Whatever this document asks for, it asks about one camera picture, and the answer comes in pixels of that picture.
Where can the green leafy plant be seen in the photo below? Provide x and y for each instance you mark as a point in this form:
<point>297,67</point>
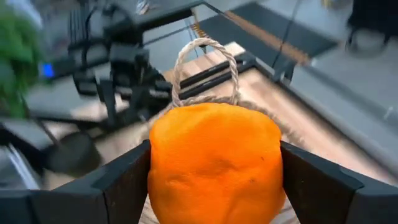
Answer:
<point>15,62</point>

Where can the orange fruit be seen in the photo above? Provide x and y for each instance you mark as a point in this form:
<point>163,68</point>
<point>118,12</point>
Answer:
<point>214,161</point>

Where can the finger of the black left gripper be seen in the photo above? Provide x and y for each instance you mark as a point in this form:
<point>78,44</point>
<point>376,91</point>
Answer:
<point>149,93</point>
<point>109,102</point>

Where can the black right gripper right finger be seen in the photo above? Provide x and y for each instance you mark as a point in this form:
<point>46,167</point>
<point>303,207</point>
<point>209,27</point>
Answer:
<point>317,193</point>

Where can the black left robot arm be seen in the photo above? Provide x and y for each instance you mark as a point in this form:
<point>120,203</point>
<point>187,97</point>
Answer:
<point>102,28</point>

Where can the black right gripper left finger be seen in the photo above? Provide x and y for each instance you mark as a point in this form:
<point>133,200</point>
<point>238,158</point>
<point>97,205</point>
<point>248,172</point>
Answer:
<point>118,193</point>

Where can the black metal table frame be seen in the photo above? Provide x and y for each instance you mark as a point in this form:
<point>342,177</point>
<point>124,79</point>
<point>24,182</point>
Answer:
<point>211,73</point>

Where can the woven straw basket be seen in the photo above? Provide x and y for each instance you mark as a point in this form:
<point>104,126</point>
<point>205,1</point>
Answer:
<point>192,101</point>

